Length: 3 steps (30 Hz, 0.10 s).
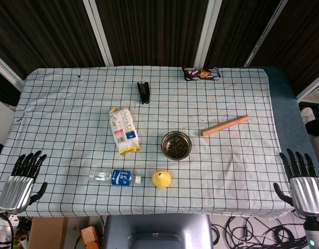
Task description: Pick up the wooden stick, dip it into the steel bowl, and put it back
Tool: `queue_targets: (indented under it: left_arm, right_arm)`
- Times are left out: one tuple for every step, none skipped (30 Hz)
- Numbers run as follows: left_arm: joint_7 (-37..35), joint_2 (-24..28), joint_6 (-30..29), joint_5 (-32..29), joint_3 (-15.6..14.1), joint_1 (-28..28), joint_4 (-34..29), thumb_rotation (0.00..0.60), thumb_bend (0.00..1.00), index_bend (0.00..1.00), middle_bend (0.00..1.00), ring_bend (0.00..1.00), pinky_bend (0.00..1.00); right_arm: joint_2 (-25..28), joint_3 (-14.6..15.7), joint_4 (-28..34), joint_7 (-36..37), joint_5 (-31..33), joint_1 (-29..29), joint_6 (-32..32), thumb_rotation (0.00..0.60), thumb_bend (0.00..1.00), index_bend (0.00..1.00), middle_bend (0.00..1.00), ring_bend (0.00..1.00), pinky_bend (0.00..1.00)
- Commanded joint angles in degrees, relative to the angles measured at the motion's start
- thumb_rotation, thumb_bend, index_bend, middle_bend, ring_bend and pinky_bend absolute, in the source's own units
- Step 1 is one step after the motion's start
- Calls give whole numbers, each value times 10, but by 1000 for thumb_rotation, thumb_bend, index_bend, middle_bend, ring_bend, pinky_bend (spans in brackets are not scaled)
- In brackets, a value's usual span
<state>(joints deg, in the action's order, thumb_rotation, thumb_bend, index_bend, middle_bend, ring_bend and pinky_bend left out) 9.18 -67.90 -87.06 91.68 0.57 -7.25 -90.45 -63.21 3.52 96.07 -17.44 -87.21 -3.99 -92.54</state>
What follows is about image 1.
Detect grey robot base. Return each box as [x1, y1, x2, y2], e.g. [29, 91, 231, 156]
[101, 214, 214, 249]

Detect black clip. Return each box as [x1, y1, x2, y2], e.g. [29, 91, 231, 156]
[136, 81, 150, 105]

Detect robot left hand black fingers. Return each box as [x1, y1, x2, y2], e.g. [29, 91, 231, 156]
[0, 150, 48, 215]

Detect yellow pear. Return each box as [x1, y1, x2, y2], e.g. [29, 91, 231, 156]
[152, 169, 172, 188]

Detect white shoe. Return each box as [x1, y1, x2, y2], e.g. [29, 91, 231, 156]
[300, 107, 316, 124]

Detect clear water bottle blue label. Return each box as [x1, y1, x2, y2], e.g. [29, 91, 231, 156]
[89, 168, 142, 187]

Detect brown cardboard box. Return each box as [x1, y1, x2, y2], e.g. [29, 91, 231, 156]
[27, 217, 68, 249]

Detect yellow white snack bag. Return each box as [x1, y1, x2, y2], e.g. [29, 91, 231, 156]
[108, 107, 141, 156]

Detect white partition frame post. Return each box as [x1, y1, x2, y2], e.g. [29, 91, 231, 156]
[243, 0, 289, 67]
[194, 0, 224, 67]
[82, 0, 115, 67]

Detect metal bowl with dark contents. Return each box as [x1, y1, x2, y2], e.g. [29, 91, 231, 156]
[160, 131, 193, 160]

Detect orange block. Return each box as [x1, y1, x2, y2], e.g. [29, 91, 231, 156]
[80, 226, 101, 249]

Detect wooden stick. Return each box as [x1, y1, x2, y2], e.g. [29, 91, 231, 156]
[200, 115, 251, 137]

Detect dark chocolate snack wrapper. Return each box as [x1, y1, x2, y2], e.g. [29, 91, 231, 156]
[183, 66, 221, 82]

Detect white checkered tablecloth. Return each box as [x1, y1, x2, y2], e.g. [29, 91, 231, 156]
[0, 65, 295, 220]

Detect black floor cables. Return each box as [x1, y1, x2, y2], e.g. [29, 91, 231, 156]
[211, 214, 309, 249]

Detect robot right hand black fingers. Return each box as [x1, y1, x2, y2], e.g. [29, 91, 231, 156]
[273, 148, 319, 218]

